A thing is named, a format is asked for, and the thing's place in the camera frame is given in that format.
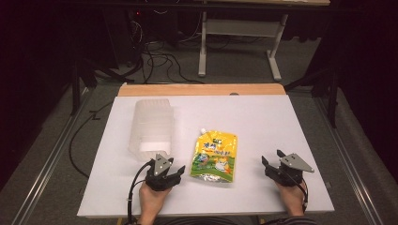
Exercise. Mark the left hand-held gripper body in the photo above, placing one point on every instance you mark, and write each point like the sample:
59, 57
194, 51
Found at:
161, 180

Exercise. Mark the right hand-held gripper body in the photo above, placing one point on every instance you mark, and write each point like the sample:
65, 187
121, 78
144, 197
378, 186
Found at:
286, 176

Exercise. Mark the clear plastic container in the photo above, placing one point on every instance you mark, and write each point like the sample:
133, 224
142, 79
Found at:
151, 125

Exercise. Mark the yellow spouted pouch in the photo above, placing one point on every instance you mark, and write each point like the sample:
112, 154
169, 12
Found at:
216, 153

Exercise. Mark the person's right hand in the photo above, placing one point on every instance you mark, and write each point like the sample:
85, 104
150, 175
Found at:
293, 198

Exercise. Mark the person's left hand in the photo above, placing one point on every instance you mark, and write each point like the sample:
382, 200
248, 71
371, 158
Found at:
150, 201

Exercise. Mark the white table mat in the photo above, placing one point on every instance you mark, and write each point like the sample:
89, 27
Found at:
266, 125

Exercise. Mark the black metal stand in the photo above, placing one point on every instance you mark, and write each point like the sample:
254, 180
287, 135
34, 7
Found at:
332, 97
75, 90

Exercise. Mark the dark computer tower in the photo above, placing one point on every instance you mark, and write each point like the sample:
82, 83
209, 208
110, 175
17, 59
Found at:
123, 37

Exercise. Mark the metal floor rail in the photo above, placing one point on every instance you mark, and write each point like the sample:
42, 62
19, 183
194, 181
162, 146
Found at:
47, 170
350, 159

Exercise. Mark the white metal desk frame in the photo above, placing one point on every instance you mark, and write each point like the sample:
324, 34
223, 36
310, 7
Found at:
241, 27

